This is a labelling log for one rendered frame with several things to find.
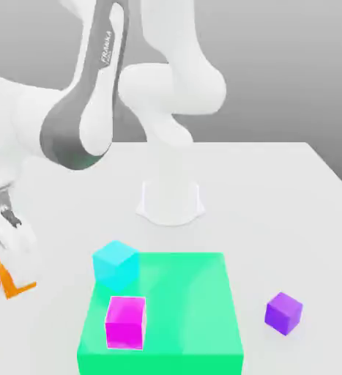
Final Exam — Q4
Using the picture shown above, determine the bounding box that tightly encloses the small purple cube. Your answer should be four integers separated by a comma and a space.
264, 292, 304, 337

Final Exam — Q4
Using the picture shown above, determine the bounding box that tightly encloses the small cyan cube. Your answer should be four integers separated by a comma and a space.
92, 240, 141, 293

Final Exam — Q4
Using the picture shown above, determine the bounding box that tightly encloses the large green box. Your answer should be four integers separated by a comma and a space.
76, 251, 245, 375

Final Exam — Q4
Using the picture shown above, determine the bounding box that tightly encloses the small magenta cube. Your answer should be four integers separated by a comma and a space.
104, 295, 147, 352

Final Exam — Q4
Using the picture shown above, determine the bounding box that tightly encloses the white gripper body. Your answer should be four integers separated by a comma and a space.
0, 223, 40, 287

